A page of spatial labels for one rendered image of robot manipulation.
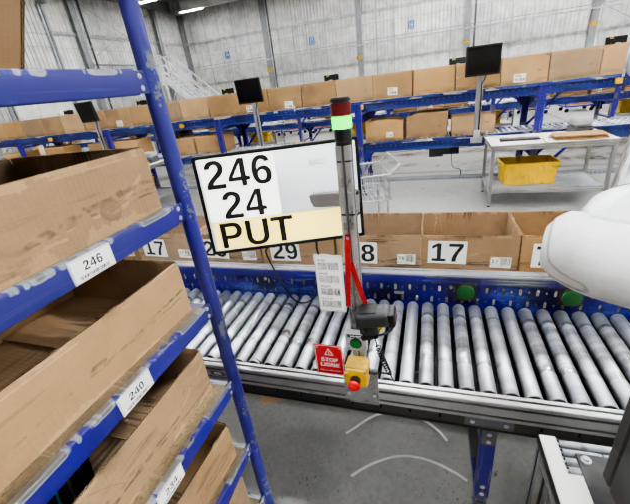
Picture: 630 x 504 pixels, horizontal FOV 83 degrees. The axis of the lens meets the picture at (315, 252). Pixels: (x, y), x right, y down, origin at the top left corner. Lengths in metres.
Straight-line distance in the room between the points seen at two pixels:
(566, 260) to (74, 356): 0.80
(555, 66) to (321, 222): 5.37
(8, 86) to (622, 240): 0.86
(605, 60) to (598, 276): 5.68
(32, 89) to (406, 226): 1.68
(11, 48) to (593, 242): 0.95
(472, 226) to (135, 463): 1.67
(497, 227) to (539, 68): 4.39
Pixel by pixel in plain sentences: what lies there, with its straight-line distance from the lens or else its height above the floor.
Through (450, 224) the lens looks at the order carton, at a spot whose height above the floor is 0.99.
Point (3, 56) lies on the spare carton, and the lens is 0.70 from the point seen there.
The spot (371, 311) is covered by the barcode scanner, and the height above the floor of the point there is 1.09.
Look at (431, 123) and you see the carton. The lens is 5.81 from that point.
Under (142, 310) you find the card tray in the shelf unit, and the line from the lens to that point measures 0.63.
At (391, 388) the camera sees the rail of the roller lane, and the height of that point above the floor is 0.74.
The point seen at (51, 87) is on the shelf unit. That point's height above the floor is 1.73.
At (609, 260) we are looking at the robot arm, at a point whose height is 1.37.
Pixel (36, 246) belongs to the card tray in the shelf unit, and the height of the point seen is 1.57.
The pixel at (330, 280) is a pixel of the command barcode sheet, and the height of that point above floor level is 1.16.
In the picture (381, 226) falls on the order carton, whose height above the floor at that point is 0.98.
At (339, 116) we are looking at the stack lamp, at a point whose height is 1.62.
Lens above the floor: 1.70
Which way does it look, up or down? 25 degrees down
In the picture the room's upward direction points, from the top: 7 degrees counter-clockwise
